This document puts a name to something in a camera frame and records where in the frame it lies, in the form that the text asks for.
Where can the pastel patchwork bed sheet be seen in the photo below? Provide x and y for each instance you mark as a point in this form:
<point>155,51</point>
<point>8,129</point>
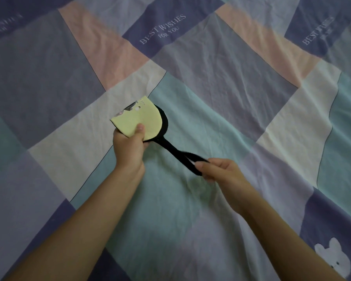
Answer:
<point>222,84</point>

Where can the person's right forearm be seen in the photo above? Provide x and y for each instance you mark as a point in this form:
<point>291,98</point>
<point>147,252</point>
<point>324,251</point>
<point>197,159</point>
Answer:
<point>280,242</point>

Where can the person's right hand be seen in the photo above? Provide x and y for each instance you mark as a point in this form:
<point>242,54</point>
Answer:
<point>228,181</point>

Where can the yellow-green sleep mask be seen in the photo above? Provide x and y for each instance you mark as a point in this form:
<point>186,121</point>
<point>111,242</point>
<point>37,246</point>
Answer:
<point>140,117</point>

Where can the person's left forearm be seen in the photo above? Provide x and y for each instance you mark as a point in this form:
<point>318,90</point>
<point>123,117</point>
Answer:
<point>76,228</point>

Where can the person's left hand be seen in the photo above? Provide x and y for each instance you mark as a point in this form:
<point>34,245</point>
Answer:
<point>130,152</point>

